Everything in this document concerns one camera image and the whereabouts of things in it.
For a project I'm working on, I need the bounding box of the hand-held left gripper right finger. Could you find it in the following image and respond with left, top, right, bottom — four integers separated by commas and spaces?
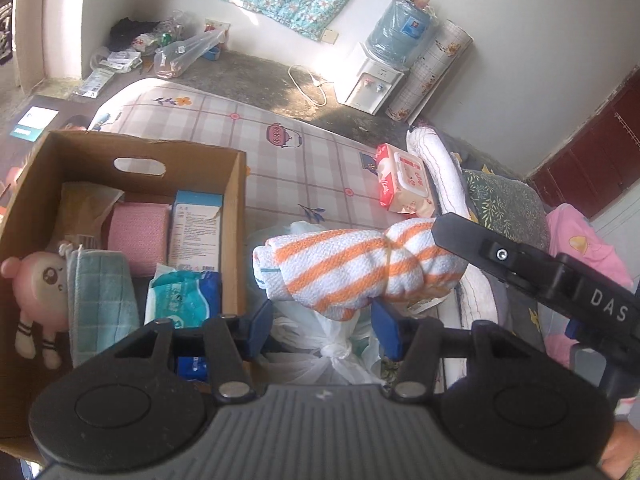
371, 300, 531, 402

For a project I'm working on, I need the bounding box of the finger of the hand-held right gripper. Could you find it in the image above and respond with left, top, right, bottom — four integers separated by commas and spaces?
431, 212, 557, 307

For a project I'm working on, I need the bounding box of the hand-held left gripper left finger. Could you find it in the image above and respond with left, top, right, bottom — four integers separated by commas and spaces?
115, 299, 275, 403

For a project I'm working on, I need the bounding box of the orange striped towel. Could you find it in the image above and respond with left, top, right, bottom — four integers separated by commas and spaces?
251, 219, 468, 322

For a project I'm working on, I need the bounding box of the pink knitted cloth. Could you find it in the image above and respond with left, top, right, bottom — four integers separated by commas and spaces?
107, 202, 173, 278

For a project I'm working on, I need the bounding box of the teal towel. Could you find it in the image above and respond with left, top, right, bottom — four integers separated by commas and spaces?
67, 247, 141, 368

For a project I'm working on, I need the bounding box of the pink plush toy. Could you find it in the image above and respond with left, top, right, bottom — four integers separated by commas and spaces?
0, 252, 71, 371

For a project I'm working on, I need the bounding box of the cardboard box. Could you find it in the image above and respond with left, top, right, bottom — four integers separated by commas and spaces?
0, 130, 248, 461

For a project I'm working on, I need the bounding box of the person's right hand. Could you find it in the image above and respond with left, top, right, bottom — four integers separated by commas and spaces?
597, 422, 640, 468

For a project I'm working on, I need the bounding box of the green leaf pillow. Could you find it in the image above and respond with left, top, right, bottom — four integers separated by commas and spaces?
460, 169, 551, 253

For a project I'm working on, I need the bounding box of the white plastic bag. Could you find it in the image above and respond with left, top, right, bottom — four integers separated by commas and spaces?
247, 220, 401, 387

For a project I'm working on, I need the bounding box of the pink garment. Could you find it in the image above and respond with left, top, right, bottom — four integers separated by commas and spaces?
542, 203, 636, 371

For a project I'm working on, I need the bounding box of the white rolled stitched blanket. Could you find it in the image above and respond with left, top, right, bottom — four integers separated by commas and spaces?
406, 126, 501, 391

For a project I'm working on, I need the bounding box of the peach wet wipes pack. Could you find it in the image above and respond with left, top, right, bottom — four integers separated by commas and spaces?
374, 143, 436, 218

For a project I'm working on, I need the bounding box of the blue tissue pack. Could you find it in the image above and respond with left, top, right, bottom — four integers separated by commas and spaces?
144, 263, 223, 333

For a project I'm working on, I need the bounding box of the blue white carton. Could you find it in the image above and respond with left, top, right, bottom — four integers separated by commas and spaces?
167, 190, 224, 273

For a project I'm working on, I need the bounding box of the brown wooden door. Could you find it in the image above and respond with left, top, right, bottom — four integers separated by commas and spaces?
525, 62, 640, 221

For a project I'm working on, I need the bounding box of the floral printed roll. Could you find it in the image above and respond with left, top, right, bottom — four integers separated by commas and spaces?
385, 19, 473, 122

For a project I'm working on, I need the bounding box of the white water dispenser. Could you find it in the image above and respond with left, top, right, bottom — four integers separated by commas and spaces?
335, 42, 406, 115

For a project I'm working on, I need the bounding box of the brown paper bag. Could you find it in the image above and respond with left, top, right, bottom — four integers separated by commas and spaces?
52, 181, 126, 251

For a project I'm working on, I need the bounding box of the clear plastic bag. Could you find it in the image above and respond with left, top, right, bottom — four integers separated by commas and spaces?
152, 29, 226, 78

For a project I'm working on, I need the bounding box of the dark printed poster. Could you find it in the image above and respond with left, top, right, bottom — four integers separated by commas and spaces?
0, 92, 101, 211

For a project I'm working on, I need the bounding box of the black cloth pile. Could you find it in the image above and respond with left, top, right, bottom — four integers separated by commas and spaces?
109, 17, 161, 51

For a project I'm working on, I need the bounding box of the white hook rail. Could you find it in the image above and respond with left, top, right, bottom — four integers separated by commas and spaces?
612, 110, 640, 148

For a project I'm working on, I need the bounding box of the white power cable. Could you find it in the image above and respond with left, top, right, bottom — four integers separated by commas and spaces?
288, 64, 336, 107

